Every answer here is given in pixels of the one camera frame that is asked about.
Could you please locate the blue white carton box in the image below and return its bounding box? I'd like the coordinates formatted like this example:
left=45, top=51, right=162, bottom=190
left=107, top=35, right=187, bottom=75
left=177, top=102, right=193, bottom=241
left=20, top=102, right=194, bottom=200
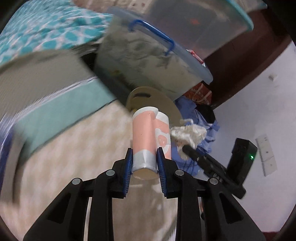
left=1, top=130, right=25, bottom=202

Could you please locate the pink paper cup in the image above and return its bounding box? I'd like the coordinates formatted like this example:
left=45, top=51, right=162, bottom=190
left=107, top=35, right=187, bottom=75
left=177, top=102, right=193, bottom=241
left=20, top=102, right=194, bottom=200
left=132, top=106, right=171, bottom=180

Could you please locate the clear storage bin blue handle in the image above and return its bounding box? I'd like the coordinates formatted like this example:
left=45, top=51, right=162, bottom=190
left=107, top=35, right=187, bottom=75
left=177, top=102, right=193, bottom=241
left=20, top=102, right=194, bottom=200
left=96, top=6, right=213, bottom=100

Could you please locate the teal patterned duvet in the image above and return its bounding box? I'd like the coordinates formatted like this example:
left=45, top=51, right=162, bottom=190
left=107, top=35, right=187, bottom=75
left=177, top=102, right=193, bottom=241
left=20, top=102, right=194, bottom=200
left=1, top=1, right=112, bottom=64

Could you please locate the clear storage bin teal lid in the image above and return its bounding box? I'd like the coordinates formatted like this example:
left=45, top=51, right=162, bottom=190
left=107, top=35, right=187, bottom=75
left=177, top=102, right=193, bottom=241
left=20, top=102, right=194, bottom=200
left=143, top=0, right=254, bottom=59

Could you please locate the blue cloth pile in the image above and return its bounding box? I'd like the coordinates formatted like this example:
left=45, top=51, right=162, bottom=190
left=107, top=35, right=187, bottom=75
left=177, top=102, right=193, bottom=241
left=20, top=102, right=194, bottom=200
left=171, top=96, right=220, bottom=177

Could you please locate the white tissue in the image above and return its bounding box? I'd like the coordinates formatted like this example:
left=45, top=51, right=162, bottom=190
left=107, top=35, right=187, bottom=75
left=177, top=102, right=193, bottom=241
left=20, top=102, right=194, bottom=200
left=170, top=118, right=207, bottom=160

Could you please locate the beige round stool seat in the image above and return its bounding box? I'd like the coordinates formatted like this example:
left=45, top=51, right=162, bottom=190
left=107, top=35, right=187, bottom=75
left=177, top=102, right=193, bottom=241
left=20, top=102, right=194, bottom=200
left=125, top=86, right=182, bottom=127

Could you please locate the teal grey quilted blanket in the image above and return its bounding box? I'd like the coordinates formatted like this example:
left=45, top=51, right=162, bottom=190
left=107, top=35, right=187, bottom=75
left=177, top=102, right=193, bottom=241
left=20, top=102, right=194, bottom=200
left=1, top=50, right=116, bottom=162

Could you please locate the white wall socket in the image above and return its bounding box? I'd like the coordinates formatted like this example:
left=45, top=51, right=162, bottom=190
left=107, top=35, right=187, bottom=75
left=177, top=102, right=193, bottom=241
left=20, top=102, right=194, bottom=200
left=256, top=134, right=278, bottom=177

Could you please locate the beige chevron mattress cover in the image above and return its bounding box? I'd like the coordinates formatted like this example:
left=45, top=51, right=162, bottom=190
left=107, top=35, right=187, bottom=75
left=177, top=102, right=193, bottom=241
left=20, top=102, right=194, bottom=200
left=1, top=100, right=177, bottom=240

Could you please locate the red printed box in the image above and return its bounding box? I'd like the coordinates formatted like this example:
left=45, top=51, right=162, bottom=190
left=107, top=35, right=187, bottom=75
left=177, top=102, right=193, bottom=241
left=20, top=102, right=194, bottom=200
left=184, top=82, right=212, bottom=105

